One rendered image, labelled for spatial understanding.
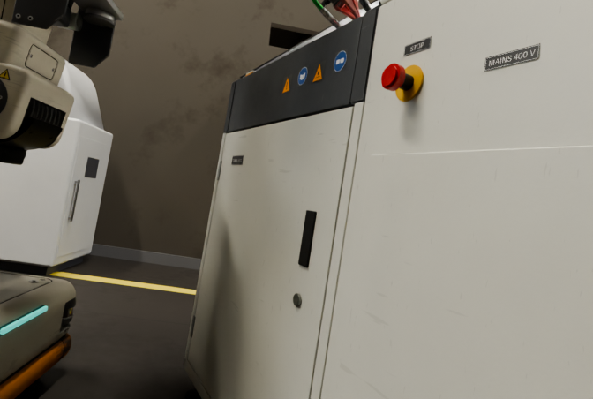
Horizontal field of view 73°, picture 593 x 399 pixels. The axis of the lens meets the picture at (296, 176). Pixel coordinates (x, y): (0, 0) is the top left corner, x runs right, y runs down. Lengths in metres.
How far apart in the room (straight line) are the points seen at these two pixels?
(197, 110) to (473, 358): 2.93
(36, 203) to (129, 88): 1.19
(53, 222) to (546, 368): 2.41
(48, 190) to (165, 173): 0.93
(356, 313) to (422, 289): 0.13
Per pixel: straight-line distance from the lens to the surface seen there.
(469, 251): 0.48
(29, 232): 2.63
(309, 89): 0.84
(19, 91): 1.04
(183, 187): 3.18
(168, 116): 3.26
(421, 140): 0.56
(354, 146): 0.66
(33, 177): 2.62
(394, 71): 0.57
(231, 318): 1.03
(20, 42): 1.09
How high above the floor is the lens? 0.61
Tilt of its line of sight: 4 degrees up
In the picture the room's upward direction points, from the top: 9 degrees clockwise
